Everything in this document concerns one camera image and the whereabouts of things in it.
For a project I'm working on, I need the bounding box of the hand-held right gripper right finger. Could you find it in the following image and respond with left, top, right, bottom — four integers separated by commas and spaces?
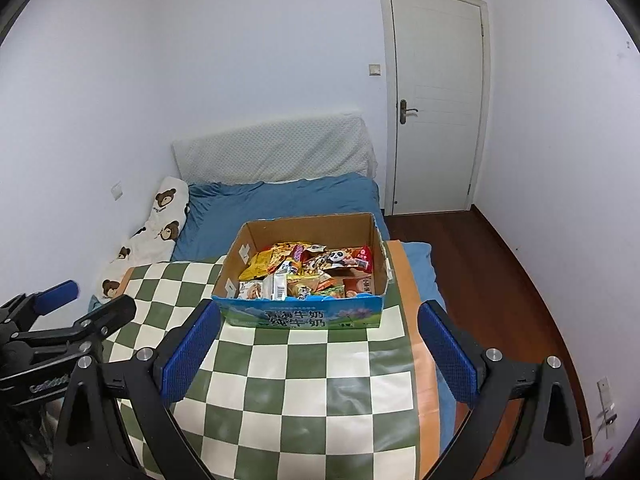
417, 300, 586, 480

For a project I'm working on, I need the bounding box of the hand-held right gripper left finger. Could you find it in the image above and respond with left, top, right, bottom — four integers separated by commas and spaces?
52, 299, 223, 480

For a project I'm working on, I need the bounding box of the pile of mixed snacks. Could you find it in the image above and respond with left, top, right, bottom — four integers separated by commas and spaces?
239, 241, 376, 301

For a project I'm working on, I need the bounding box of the printed cardboard box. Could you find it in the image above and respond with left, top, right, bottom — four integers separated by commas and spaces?
211, 212, 392, 331

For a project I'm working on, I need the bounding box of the white quilted headboard cushion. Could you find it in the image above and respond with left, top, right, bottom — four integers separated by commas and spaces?
171, 112, 378, 184

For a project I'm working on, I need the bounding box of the blue bed sheet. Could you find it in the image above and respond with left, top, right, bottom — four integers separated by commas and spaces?
172, 172, 473, 461

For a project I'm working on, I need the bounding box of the white bear print pillow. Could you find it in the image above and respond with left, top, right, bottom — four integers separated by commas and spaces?
97, 176, 191, 303

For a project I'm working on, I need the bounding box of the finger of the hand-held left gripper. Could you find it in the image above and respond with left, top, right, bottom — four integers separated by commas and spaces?
0, 280, 81, 334
15, 294, 137, 347

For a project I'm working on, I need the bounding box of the green white checkered blanket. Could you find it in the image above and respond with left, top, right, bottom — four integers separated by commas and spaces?
100, 240, 443, 480

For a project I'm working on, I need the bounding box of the white door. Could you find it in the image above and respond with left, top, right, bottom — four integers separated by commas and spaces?
378, 0, 490, 216

